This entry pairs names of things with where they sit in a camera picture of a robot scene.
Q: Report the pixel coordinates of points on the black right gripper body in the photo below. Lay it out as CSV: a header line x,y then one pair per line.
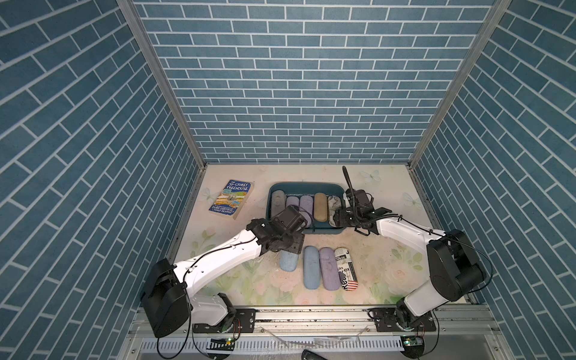
x,y
346,219

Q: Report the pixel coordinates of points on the dark grey glasses case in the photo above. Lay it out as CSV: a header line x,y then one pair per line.
x,y
278,202

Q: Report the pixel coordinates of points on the newspaper flag print glasses case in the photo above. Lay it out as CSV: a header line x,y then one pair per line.
x,y
345,268

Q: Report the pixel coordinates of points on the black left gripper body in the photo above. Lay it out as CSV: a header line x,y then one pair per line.
x,y
292,243

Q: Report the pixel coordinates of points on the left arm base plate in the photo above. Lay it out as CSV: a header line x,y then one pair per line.
x,y
243,321

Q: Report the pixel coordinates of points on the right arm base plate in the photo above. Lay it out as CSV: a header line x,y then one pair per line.
x,y
392,319

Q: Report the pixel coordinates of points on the light blue glasses case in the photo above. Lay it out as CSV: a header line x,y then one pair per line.
x,y
288,261
311,268

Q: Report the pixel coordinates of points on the blue paperback book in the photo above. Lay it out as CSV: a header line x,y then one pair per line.
x,y
232,198

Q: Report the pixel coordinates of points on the aluminium mounting rail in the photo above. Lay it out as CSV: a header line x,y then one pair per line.
x,y
349,320

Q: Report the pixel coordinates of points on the lilac fabric glasses case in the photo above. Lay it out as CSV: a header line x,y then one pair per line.
x,y
292,201
306,206

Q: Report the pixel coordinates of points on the world map glasses case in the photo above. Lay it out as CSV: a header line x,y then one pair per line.
x,y
334,204

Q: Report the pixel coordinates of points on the tan fabric glasses case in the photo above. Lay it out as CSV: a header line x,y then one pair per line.
x,y
320,207

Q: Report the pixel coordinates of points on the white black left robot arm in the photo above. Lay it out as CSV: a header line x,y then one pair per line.
x,y
170,293

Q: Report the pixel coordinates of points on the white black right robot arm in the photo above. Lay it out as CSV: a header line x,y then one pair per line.
x,y
454,265

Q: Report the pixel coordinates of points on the teal plastic storage box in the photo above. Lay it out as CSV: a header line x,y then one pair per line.
x,y
301,188

